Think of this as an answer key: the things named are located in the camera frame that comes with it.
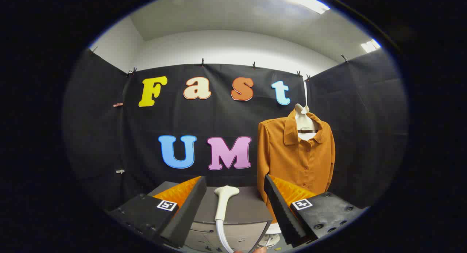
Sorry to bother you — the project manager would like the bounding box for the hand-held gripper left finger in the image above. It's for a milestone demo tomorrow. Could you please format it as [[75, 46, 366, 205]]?
[[108, 176, 207, 249]]

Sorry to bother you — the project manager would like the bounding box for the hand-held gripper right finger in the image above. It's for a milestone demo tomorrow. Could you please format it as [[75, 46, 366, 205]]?
[[263, 175, 365, 246]]

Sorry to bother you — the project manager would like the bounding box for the white garment steamer head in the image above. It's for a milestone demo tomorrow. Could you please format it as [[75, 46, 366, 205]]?
[[214, 185, 240, 221]]

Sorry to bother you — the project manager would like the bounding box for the white garment steamer hose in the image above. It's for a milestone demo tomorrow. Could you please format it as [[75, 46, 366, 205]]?
[[215, 219, 235, 253]]

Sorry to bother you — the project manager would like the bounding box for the orange button-up shirt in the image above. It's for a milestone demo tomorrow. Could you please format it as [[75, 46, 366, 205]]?
[[256, 109, 336, 224]]

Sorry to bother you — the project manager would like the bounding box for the white garment hanger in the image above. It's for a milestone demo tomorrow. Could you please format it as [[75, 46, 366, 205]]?
[[294, 103, 321, 141]]

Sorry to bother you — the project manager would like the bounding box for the grey cabinet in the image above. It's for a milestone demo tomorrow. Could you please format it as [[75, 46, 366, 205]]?
[[148, 181, 273, 253]]

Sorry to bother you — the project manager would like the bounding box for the black backdrop cloth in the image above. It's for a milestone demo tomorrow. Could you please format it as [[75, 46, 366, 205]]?
[[62, 49, 409, 213]]

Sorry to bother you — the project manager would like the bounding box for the row of black clips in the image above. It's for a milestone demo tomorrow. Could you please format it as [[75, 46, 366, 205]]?
[[90, 47, 349, 82]]

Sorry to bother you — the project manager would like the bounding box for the small ceiling light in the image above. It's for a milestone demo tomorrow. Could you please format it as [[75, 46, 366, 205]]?
[[360, 39, 381, 53]]

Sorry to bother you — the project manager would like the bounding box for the long ceiling light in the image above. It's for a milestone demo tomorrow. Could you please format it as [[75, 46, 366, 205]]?
[[261, 0, 331, 15]]

